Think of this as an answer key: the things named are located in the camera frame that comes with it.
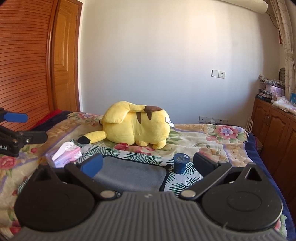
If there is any yellow Pikachu plush toy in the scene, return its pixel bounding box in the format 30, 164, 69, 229
77, 101, 174, 150

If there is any beige patterned curtain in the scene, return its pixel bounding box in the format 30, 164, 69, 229
270, 0, 295, 99

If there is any grey towel black trim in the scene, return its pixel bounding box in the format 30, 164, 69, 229
93, 156, 169, 192

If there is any red cloth at bedside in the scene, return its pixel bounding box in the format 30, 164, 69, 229
31, 109, 62, 130

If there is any dark blue cup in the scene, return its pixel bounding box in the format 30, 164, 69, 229
173, 153, 191, 174

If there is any wooden side cabinet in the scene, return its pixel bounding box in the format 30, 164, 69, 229
251, 98, 295, 215

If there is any white wall switch outlet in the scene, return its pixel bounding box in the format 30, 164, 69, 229
211, 70, 225, 79

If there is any lavender storage box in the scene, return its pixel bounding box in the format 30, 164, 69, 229
265, 84, 285, 97

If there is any white air conditioner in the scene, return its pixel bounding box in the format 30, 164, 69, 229
219, 0, 268, 14

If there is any wall socket row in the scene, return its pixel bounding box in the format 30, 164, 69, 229
199, 116, 229, 125

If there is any floral bed blanket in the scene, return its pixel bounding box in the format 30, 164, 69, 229
1, 111, 266, 240

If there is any wooden panel door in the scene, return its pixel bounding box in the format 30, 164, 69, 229
51, 1, 82, 111

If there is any white plastic bag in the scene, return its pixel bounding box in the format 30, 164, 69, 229
272, 96, 296, 115

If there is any pink tissue pack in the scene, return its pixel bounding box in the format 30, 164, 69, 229
45, 142, 82, 168

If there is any wooden louvered wardrobe door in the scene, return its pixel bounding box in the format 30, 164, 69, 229
1, 1, 58, 131

